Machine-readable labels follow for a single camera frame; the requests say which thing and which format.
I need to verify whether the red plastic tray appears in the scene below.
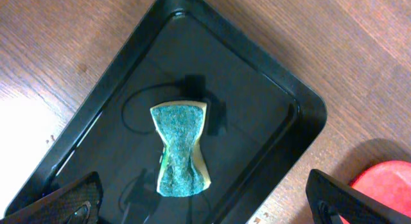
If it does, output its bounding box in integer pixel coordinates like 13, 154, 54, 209
349, 160, 411, 217

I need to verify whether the green yellow sponge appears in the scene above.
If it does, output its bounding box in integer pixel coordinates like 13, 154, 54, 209
150, 100, 211, 197

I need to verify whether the black plastic tray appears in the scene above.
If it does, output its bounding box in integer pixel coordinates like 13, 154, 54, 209
5, 0, 326, 223

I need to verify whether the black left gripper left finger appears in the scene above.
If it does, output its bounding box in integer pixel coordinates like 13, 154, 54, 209
1, 171, 103, 224

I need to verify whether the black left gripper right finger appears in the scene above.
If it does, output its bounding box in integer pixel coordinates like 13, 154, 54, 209
306, 169, 410, 224

